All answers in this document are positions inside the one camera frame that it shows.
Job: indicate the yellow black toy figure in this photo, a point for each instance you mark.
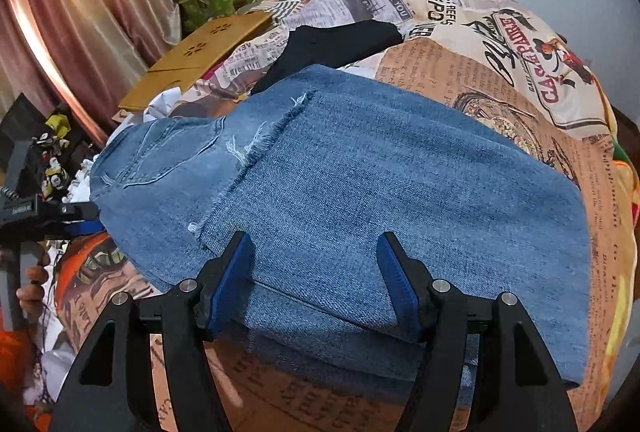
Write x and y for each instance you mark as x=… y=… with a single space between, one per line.
x=56 y=126
x=55 y=179

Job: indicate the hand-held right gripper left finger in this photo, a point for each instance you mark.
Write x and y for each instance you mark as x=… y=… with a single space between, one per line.
x=232 y=282

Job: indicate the dark chair back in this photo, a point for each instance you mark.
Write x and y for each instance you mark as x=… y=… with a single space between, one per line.
x=22 y=116

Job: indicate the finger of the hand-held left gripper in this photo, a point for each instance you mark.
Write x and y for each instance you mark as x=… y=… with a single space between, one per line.
x=75 y=211
x=85 y=228

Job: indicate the person's left hand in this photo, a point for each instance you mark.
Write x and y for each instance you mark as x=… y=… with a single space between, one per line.
x=32 y=297

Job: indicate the blue denim pants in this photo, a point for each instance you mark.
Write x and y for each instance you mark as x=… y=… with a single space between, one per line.
x=375 y=171

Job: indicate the wooden lap desk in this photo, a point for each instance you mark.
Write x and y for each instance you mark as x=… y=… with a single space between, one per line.
x=200 y=56

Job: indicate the pink striped curtain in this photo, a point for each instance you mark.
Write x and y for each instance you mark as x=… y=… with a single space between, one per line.
x=75 y=1

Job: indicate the white crumpled cloth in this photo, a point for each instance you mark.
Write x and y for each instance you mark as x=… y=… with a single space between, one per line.
x=162 y=104

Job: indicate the black folded cloth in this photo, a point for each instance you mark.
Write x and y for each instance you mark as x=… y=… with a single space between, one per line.
x=335 y=44

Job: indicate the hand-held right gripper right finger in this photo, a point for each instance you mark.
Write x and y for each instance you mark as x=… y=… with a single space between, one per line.
x=397 y=282

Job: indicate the printed blanket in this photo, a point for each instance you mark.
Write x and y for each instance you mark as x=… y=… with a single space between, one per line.
x=500 y=76

